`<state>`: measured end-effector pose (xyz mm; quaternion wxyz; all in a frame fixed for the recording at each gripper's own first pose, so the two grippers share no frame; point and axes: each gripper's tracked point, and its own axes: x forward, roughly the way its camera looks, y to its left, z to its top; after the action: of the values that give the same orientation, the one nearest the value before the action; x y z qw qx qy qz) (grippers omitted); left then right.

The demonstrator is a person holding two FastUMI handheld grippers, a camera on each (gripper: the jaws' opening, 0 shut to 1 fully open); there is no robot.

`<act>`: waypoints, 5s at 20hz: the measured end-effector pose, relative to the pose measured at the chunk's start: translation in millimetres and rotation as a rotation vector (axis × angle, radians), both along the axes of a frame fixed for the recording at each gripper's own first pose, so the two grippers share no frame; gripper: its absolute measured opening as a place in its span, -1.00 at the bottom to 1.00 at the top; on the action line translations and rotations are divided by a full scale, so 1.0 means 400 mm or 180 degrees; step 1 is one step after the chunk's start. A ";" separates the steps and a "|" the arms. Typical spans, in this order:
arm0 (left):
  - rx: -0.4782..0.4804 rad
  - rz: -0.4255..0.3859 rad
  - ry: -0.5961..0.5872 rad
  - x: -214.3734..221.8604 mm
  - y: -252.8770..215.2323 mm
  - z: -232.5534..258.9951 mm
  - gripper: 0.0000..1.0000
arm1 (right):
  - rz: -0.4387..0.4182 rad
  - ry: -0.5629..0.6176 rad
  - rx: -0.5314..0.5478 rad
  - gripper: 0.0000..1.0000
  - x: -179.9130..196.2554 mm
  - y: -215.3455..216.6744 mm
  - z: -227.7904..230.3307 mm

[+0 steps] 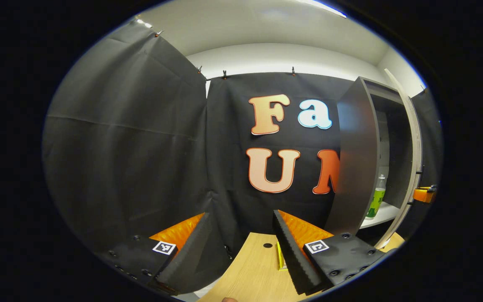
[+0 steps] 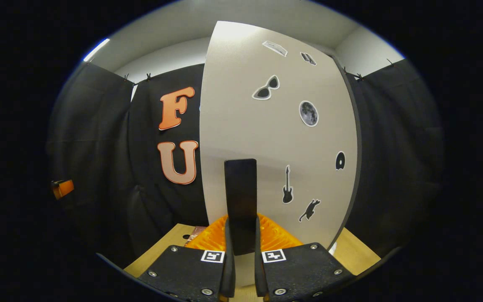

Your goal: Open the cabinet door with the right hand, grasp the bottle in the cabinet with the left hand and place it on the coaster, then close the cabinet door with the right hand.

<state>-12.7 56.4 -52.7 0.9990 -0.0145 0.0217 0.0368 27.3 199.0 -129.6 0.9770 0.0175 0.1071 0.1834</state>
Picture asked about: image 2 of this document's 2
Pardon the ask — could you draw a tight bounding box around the beige cabinet door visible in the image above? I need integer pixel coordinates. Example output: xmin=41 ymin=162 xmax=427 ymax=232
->
xmin=199 ymin=20 xmax=359 ymax=290

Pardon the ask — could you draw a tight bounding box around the black backdrop cloth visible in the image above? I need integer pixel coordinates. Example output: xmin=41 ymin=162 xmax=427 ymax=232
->
xmin=47 ymin=59 xmax=443 ymax=269

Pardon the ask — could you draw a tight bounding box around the black door handle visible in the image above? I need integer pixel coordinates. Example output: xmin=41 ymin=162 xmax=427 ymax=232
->
xmin=224 ymin=159 xmax=258 ymax=256

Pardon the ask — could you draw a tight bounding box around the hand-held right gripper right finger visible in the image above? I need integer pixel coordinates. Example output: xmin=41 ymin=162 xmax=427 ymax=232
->
xmin=253 ymin=213 xmax=356 ymax=302

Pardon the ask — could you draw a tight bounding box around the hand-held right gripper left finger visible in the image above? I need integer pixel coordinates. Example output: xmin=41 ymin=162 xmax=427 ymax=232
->
xmin=138 ymin=214 xmax=236 ymax=302

